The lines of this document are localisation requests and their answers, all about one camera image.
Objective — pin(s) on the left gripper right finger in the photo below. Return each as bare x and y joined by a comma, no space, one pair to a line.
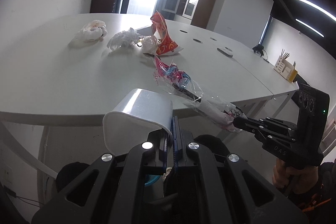
223,189

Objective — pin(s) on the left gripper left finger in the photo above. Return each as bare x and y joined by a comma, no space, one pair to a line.
111,191

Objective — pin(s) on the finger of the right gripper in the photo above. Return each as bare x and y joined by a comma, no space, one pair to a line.
268,127

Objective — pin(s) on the white plastic cup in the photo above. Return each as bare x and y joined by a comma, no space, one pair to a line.
130,122

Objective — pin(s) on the clear pink blue wrapper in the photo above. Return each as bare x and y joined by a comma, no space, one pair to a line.
178,83

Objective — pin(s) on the clear plastic bag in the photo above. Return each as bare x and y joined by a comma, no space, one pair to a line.
123,39

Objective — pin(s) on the white cardboard box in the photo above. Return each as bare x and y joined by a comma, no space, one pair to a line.
145,31

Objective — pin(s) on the person's right hand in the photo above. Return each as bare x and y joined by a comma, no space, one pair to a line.
301,180

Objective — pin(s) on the blue plastic waste basket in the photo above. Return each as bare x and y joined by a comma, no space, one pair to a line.
151,179

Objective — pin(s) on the wooden pen holder box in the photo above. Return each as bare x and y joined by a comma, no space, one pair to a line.
284,68

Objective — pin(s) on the black desk device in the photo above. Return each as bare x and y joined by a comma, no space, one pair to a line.
259,49

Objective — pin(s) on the white remote control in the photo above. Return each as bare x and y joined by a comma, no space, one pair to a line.
225,51

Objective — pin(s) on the red orange snack bag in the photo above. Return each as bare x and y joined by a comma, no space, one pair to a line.
166,45

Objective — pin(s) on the white red plastic bag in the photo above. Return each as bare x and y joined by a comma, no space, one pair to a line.
91,32

